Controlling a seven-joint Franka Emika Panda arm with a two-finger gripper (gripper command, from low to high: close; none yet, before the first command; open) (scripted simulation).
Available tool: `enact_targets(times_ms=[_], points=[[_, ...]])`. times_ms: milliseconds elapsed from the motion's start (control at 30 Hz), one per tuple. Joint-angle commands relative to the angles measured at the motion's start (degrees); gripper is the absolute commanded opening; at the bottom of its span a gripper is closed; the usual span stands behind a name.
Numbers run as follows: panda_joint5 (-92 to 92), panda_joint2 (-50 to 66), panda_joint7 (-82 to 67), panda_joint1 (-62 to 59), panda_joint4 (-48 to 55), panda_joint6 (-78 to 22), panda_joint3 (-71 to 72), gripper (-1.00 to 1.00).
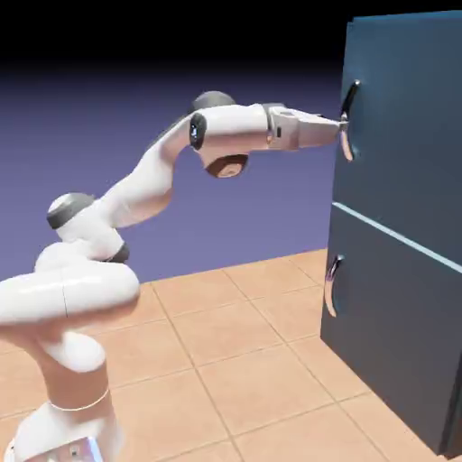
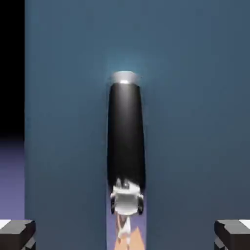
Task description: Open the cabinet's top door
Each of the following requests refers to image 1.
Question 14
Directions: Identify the dark blue cabinet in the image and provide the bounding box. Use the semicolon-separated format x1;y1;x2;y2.
319;9;462;461

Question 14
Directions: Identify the curved metal door handle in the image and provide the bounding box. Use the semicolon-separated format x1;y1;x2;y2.
323;254;346;319
338;79;362;162

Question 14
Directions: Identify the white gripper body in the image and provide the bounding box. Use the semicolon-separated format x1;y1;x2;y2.
295;110;343;150

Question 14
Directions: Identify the dark blue cabinet door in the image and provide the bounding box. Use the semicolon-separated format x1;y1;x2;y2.
331;22;462;262
319;205;462;457

